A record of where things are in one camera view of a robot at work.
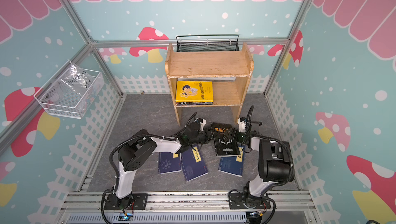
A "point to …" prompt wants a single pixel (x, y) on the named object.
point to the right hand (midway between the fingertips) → (228, 132)
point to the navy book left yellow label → (169, 162)
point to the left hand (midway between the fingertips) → (219, 137)
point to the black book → (225, 139)
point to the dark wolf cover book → (193, 103)
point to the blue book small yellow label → (233, 165)
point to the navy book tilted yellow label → (193, 163)
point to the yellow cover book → (194, 91)
